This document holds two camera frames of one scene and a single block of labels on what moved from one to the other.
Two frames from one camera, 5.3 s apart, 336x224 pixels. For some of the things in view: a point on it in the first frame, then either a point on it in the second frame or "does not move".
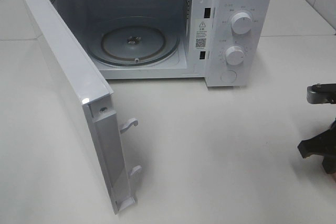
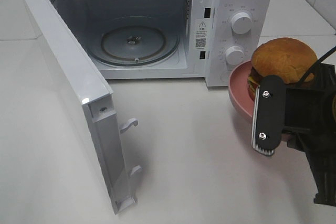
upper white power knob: x=241 y=23 does not move
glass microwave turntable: x=134 y=41 does not move
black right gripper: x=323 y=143 to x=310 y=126
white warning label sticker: x=201 y=33 does not move
